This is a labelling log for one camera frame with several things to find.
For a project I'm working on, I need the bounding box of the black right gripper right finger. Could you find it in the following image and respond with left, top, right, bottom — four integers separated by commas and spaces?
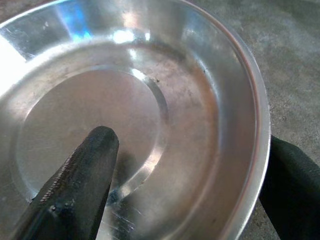
258, 134, 320, 240

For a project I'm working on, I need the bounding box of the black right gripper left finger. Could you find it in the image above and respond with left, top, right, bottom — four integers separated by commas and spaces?
11, 125, 120, 240

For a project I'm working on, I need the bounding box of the steel bowl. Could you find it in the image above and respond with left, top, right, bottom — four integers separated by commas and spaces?
0, 0, 271, 240

